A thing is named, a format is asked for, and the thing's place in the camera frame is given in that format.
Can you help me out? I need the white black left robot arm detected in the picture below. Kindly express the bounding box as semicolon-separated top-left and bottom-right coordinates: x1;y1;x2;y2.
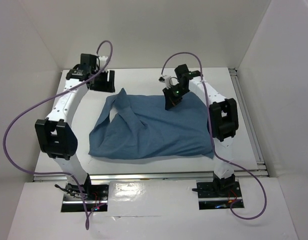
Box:
35;53;115;200

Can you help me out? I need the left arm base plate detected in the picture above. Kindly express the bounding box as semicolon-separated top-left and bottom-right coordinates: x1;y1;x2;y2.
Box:
60;184;109;213

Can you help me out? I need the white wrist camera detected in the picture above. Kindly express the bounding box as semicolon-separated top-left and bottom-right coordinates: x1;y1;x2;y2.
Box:
158;75;178;89
96;55;109;73

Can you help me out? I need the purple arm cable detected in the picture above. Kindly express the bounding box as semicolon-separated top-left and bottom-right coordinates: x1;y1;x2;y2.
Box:
3;40;113;231
160;51;267;220

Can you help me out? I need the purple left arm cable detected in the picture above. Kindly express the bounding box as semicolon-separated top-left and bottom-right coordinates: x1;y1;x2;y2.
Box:
3;40;113;231

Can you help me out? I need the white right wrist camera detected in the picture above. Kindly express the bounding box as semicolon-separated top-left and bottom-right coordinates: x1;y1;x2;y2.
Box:
158;75;178;89

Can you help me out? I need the aluminium right side rail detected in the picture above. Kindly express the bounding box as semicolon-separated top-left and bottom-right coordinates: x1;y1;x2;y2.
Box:
228;68;269;178

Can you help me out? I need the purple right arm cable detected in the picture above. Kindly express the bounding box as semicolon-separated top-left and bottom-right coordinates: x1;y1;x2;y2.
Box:
160;51;267;220

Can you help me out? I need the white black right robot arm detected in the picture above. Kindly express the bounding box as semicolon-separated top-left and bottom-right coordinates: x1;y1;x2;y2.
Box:
159;64;239;197

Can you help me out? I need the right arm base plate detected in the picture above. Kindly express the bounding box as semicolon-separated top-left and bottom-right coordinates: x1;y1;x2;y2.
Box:
192;181;244;210

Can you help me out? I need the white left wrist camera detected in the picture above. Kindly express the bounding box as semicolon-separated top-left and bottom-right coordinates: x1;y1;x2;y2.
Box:
96;55;109;73

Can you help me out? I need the blue pillowcase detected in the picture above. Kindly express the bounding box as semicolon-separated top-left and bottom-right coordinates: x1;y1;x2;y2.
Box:
89;89;214;160

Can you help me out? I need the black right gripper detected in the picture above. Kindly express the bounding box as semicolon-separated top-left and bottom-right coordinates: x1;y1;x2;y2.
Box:
163;84;189;111

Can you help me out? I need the aluminium front rail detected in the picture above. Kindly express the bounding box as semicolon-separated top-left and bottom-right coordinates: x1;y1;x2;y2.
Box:
34;169;269;182

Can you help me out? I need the aluminium rail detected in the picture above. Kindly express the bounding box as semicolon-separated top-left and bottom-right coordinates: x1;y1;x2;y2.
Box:
34;169;269;182
228;68;269;178

